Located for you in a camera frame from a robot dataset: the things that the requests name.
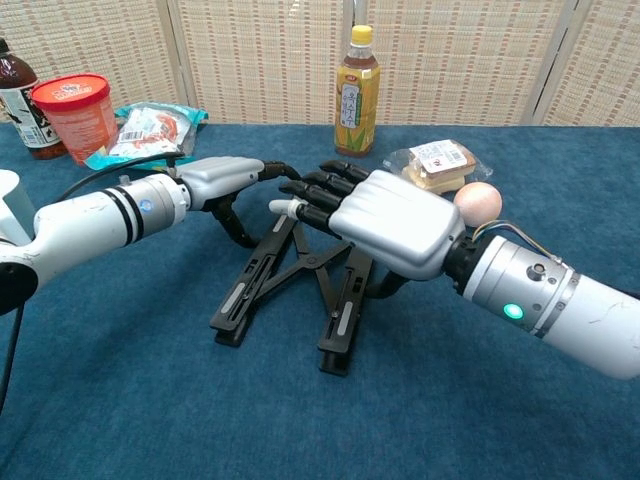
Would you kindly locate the pink ball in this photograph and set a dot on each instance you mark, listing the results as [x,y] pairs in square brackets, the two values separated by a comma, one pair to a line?
[477,200]

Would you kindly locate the woven folding screen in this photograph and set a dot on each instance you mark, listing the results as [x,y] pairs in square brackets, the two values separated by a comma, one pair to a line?
[225,60]

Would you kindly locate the teal snack bag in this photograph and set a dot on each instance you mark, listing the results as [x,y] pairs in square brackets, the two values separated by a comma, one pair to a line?
[150,130]

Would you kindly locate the black folding laptop stand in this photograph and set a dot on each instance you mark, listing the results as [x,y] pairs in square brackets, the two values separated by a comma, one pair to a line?
[250,290]

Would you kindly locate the yellow tea bottle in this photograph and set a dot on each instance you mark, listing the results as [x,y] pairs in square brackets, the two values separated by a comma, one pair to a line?
[356,100]

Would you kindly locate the dark sauce bottle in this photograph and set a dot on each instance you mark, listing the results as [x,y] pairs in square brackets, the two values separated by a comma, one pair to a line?
[17,100]

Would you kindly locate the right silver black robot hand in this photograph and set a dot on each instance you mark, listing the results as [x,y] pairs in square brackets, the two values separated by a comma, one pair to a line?
[400,220]

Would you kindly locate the orange instant noodle cup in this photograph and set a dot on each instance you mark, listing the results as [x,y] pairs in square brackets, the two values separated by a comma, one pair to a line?
[75,120]

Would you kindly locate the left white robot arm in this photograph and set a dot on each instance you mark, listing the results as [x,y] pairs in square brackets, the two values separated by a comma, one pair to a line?
[85,220]

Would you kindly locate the plastic wrapped sandwich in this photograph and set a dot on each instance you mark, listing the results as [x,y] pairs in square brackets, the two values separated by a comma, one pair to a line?
[440,160]

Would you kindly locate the blue table mat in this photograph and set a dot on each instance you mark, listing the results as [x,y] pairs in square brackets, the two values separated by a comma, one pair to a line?
[150,400]

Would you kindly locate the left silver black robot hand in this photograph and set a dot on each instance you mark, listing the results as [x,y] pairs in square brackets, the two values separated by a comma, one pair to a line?
[220,172]

